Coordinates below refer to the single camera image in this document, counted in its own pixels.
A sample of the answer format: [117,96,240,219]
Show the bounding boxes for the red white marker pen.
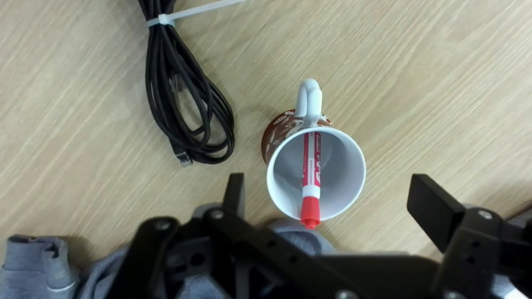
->
[300,129,324,231]

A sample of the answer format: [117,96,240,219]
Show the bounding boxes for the red mug white inside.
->
[260,78,369,222]

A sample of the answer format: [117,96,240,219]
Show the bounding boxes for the black coiled cable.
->
[137,0,236,169]

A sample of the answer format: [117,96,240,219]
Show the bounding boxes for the grey sweater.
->
[0,216,338,299]

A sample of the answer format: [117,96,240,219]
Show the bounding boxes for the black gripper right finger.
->
[406,173,532,299]

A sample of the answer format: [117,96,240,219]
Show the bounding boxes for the white zip tie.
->
[145,0,246,30]

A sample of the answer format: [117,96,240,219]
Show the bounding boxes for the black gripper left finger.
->
[118,171,356,299]

